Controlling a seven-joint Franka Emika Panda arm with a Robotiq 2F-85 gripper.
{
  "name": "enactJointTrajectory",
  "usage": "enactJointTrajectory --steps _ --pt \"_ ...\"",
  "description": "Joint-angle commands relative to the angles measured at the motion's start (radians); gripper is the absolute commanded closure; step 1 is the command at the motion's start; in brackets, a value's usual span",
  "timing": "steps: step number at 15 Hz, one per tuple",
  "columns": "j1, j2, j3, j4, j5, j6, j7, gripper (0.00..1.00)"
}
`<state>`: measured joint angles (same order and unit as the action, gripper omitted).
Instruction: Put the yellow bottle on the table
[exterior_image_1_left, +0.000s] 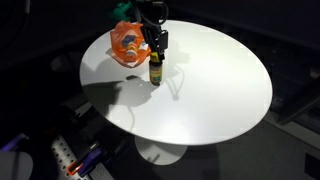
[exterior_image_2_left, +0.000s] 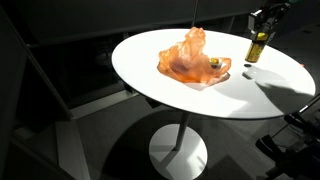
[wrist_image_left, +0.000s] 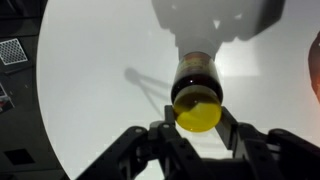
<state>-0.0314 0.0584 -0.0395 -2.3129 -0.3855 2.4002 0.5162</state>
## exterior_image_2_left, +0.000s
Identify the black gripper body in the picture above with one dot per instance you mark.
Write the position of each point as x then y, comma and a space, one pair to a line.
265, 20

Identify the small yellow white container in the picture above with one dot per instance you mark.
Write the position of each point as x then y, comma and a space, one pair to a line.
215, 62

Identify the thin dark vertical pole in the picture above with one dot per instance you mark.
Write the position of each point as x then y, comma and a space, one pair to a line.
195, 13

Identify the orange plastic bag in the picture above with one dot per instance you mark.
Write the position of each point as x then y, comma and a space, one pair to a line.
186, 60

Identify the black tripod stand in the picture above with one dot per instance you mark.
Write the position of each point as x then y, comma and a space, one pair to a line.
296, 150

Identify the dark metal railing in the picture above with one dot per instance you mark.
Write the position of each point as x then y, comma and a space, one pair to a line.
40, 70

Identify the white table pedestal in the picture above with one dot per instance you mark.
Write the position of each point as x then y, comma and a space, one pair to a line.
178, 153

